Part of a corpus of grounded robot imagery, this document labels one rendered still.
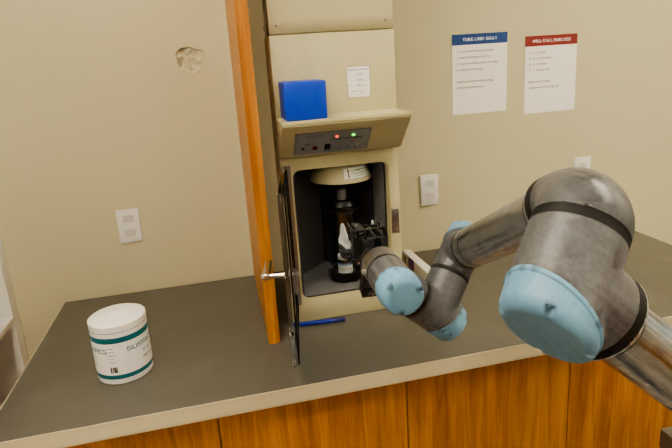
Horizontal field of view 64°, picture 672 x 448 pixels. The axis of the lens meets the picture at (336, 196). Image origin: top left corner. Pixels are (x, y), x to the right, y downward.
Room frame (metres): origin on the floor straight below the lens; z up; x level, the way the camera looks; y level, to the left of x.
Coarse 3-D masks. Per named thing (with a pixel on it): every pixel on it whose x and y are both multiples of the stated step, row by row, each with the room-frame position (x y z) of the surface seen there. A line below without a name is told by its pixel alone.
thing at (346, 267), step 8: (328, 208) 1.46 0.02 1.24; (336, 208) 1.45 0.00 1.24; (344, 208) 1.45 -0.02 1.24; (328, 216) 1.48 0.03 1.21; (336, 216) 1.46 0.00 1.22; (344, 216) 1.46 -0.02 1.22; (352, 216) 1.47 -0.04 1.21; (328, 224) 1.48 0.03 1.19; (336, 224) 1.46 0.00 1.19; (344, 224) 1.46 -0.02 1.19; (328, 232) 1.49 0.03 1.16; (336, 232) 1.46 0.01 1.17; (328, 240) 1.49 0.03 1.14; (336, 240) 1.46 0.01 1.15; (336, 248) 1.46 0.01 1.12; (336, 256) 1.46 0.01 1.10; (336, 264) 1.46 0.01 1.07; (344, 264) 1.46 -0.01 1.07; (352, 264) 1.46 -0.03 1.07; (336, 272) 1.47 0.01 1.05; (344, 272) 1.46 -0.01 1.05
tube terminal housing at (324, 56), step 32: (352, 32) 1.42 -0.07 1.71; (384, 32) 1.43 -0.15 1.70; (288, 64) 1.38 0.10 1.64; (320, 64) 1.40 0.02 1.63; (352, 64) 1.42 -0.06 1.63; (384, 64) 1.43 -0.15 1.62; (384, 96) 1.43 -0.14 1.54; (288, 160) 1.38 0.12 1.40; (320, 160) 1.40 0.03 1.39; (352, 160) 1.41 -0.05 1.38; (384, 160) 1.43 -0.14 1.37
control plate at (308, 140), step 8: (360, 128) 1.32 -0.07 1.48; (368, 128) 1.33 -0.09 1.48; (296, 136) 1.29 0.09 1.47; (304, 136) 1.30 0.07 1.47; (312, 136) 1.31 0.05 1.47; (320, 136) 1.31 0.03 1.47; (328, 136) 1.32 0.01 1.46; (344, 136) 1.33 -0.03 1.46; (352, 136) 1.34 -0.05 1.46; (360, 136) 1.35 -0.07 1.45; (368, 136) 1.35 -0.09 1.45; (296, 144) 1.32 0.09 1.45; (304, 144) 1.32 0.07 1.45; (312, 144) 1.33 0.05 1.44; (320, 144) 1.34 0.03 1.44; (336, 144) 1.35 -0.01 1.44; (344, 144) 1.36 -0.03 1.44; (352, 144) 1.36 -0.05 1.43; (360, 144) 1.37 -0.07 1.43; (296, 152) 1.34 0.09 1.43; (304, 152) 1.35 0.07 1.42; (312, 152) 1.35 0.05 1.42; (320, 152) 1.36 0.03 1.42
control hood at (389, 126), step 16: (352, 112) 1.40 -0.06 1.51; (368, 112) 1.37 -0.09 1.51; (384, 112) 1.35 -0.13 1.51; (400, 112) 1.32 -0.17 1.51; (288, 128) 1.27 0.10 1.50; (304, 128) 1.28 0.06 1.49; (320, 128) 1.29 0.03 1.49; (336, 128) 1.30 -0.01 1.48; (352, 128) 1.32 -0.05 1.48; (384, 128) 1.34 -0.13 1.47; (400, 128) 1.36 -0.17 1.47; (288, 144) 1.31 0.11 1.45; (368, 144) 1.38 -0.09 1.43; (384, 144) 1.39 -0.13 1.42; (400, 144) 1.41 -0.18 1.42
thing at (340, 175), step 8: (320, 168) 1.46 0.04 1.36; (328, 168) 1.45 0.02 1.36; (336, 168) 1.44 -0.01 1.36; (344, 168) 1.44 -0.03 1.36; (352, 168) 1.44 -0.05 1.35; (360, 168) 1.46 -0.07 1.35; (312, 176) 1.48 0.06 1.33; (320, 176) 1.45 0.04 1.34; (328, 176) 1.44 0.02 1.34; (336, 176) 1.43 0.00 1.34; (344, 176) 1.43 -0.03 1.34; (352, 176) 1.43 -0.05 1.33; (360, 176) 1.44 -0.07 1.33; (368, 176) 1.47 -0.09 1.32; (328, 184) 1.43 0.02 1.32; (336, 184) 1.42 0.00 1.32; (344, 184) 1.42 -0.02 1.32
